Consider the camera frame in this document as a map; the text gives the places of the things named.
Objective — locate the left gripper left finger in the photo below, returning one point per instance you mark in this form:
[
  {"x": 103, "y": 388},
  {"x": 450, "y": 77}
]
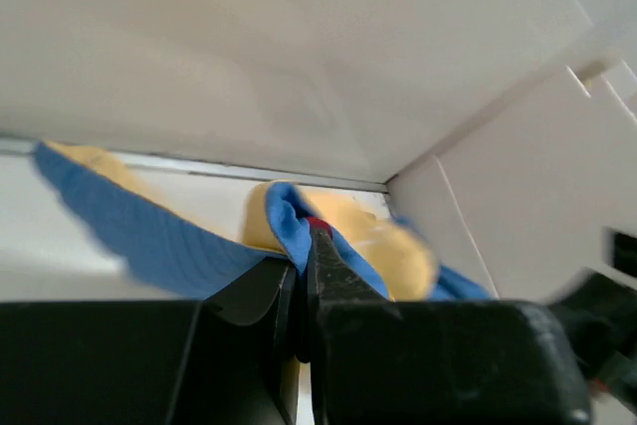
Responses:
[{"x": 223, "y": 360}]

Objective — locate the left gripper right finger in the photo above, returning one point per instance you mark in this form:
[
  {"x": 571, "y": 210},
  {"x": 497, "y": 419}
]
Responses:
[{"x": 374, "y": 361}]

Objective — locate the blue and yellow cloth placemat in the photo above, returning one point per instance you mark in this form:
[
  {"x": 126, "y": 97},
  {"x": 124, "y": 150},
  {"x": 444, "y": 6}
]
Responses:
[{"x": 179, "y": 254}]

